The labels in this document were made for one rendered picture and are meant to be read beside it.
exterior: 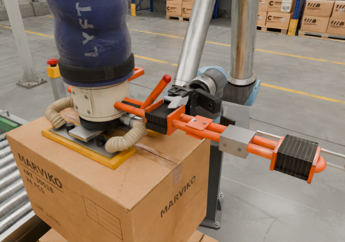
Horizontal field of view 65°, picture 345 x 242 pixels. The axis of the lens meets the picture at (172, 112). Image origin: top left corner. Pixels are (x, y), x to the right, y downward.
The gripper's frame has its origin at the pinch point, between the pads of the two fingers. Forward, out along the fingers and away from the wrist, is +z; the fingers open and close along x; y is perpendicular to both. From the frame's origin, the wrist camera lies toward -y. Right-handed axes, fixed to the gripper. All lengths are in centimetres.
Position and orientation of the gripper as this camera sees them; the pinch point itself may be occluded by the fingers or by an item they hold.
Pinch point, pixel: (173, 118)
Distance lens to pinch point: 75.4
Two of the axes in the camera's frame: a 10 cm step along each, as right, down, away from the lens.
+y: -8.6, -2.5, 4.5
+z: -5.2, 4.1, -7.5
